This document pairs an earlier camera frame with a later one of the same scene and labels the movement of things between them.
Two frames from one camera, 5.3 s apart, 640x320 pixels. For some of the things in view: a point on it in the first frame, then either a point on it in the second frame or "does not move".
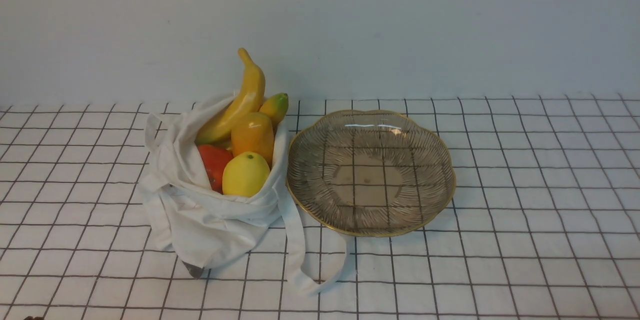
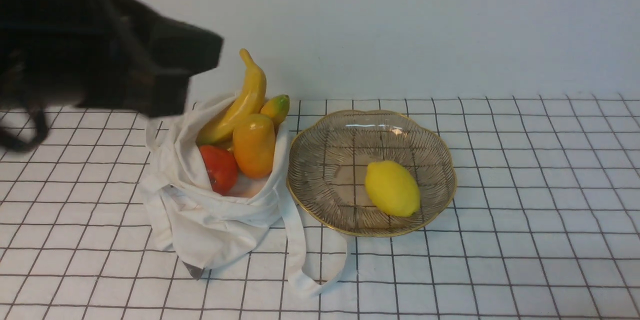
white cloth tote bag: [201, 228] does not move
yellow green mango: [276, 108] does not move
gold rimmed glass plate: [369, 174] does not move
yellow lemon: [246, 174] to [393, 187]
